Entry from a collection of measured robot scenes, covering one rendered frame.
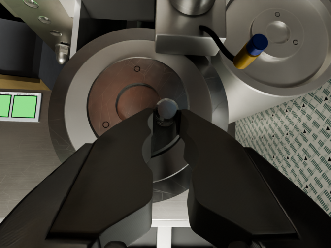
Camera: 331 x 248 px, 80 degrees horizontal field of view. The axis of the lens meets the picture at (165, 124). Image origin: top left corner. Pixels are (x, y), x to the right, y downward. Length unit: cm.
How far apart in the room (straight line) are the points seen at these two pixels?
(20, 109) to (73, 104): 42
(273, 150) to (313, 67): 13
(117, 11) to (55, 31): 34
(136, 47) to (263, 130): 24
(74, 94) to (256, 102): 16
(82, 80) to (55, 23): 34
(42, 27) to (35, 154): 28
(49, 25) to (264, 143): 47
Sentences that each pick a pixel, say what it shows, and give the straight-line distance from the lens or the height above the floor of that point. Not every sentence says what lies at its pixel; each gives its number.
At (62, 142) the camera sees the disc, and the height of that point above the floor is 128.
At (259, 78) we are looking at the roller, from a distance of 20.
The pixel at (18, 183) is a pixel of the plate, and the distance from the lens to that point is 58.
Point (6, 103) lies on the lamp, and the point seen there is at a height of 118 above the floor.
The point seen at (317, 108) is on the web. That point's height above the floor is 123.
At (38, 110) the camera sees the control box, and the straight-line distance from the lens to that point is 56.
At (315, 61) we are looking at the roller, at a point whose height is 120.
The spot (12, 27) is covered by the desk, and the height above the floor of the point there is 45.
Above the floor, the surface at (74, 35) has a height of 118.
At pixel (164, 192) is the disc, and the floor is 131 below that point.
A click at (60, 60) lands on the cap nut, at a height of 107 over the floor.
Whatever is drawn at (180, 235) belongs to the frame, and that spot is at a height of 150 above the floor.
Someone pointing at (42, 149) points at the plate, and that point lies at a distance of 55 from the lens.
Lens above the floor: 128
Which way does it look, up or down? 8 degrees down
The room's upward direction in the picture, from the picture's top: 178 degrees counter-clockwise
